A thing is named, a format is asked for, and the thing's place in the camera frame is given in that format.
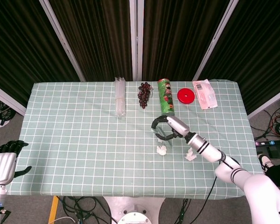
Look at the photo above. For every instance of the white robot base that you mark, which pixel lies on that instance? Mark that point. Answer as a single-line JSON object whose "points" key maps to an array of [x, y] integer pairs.
{"points": [[133, 207]]}

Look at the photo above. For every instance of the pink white plastic package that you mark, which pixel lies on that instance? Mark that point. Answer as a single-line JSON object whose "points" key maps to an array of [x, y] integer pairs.
{"points": [[205, 94]]}

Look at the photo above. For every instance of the green checked tablecloth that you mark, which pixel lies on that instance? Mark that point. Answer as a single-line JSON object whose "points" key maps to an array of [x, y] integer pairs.
{"points": [[84, 140]]}

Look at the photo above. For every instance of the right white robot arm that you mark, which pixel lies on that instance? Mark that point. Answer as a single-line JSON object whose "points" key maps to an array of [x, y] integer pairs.
{"points": [[247, 182]]}

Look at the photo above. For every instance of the yellow floor tape strip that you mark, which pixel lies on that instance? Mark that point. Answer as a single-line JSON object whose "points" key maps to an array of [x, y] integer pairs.
{"points": [[53, 208]]}

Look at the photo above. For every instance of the white black shoe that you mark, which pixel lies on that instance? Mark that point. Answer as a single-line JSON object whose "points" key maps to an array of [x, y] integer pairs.
{"points": [[264, 162]]}

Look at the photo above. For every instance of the clear plastic straw bundle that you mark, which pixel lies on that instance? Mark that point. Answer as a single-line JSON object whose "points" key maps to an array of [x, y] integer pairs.
{"points": [[120, 98]]}

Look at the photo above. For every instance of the crumpled white paper ball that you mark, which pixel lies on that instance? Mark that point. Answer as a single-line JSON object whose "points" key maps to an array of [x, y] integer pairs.
{"points": [[190, 156], [161, 150]]}

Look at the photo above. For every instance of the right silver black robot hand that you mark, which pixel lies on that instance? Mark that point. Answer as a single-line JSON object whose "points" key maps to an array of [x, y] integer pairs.
{"points": [[179, 126]]}

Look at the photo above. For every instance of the red round lid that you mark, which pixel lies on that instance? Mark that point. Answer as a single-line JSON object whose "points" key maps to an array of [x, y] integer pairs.
{"points": [[186, 96]]}

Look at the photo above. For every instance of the black trouser leg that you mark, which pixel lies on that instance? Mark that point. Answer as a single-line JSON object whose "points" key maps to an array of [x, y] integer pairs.
{"points": [[278, 173]]}

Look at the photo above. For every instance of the white partition bottom rail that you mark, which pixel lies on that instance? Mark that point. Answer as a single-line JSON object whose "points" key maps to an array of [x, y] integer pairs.
{"points": [[8, 99], [268, 103]]}

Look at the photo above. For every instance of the green chips can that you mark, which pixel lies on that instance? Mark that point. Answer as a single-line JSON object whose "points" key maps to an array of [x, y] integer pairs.
{"points": [[165, 98]]}

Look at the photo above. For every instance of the white partition frame post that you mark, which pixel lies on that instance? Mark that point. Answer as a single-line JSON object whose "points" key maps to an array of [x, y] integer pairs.
{"points": [[136, 35], [215, 39], [60, 39]]}

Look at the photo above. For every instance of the dark curtain panel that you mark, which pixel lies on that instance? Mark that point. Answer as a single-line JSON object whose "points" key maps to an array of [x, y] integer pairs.
{"points": [[177, 35], [259, 46], [95, 35], [18, 46]]}

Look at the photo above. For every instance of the dark red grape bunch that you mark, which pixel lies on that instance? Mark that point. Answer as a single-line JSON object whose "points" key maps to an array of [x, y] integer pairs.
{"points": [[143, 95]]}

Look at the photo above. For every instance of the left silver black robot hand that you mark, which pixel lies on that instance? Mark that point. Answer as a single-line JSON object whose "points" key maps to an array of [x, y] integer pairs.
{"points": [[2, 166]]}

